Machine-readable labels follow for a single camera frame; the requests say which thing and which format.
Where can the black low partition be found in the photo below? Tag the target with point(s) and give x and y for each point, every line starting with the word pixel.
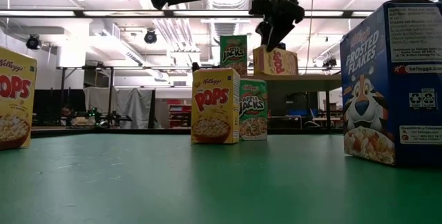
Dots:
pixel 48 106

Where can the black ceiling-mounted spotlight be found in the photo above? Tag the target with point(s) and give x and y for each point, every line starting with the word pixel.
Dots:
pixel 33 42
pixel 150 37
pixel 329 62

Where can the yellow Corn Pops cereal box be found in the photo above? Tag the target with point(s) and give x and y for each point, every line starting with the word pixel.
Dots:
pixel 214 106
pixel 17 96
pixel 276 63

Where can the red bin rack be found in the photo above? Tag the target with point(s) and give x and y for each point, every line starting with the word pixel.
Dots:
pixel 179 108

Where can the person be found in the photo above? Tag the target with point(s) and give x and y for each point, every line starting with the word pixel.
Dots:
pixel 67 111

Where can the green Apple Jacks cereal box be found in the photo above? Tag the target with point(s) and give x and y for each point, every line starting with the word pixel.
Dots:
pixel 233 56
pixel 253 113

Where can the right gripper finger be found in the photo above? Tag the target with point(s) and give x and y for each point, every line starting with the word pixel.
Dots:
pixel 286 16
pixel 264 34

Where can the black rig frame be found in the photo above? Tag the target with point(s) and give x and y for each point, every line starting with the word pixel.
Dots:
pixel 169 13

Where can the grey hanging cloth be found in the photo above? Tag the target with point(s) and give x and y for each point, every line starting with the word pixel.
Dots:
pixel 134 106

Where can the black equipment cabinet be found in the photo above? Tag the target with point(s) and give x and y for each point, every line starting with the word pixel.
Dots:
pixel 293 103

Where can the wooden shelf with black legs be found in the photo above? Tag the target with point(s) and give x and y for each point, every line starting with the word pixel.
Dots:
pixel 300 83

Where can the blue Frosted Flakes cereal box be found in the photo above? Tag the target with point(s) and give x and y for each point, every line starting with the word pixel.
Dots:
pixel 390 89

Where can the black metal rack frame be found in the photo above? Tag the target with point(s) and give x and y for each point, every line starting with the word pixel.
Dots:
pixel 111 79

